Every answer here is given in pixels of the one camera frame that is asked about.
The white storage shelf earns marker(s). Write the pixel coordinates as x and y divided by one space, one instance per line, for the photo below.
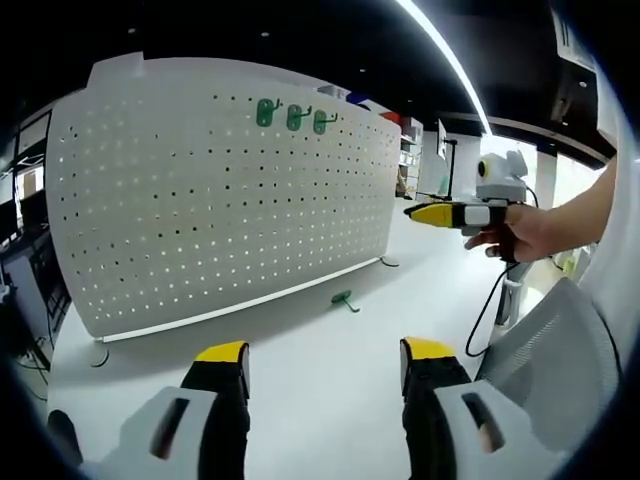
411 155

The ceiling light strip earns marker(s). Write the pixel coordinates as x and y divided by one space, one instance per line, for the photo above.
450 55

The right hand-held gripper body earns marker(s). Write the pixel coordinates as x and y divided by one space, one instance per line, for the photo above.
500 187

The person's right hand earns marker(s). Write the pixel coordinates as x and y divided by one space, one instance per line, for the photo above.
530 235

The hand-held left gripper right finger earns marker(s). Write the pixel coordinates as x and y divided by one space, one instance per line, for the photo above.
425 425

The ceiling air conditioner vent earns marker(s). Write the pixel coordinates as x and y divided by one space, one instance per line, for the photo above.
572 30

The white square pillar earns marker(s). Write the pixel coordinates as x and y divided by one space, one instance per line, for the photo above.
115 62

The white mesh office chair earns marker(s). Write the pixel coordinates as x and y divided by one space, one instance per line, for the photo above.
555 350

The black tripod stand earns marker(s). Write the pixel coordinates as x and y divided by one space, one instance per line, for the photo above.
452 170

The grey office chair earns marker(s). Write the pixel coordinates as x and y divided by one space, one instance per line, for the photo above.
515 295

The white perforated mounting plate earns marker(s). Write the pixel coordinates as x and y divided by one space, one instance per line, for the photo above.
200 210

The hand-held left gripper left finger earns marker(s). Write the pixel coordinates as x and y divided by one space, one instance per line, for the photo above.
225 425

